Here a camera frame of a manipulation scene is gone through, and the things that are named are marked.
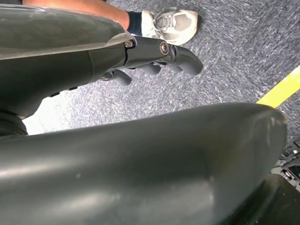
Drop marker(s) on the robot left arm sleeve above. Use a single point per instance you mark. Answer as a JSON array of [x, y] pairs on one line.
[[11, 124]]

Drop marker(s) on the white grey sneaker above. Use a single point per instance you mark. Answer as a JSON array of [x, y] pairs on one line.
[[173, 26]]

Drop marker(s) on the person's leg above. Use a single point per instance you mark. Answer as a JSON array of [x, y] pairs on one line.
[[93, 7]]

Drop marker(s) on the yellow floor tape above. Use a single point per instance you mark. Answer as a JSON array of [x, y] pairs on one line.
[[281, 90]]

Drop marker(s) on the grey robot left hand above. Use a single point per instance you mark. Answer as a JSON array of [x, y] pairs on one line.
[[117, 174]]

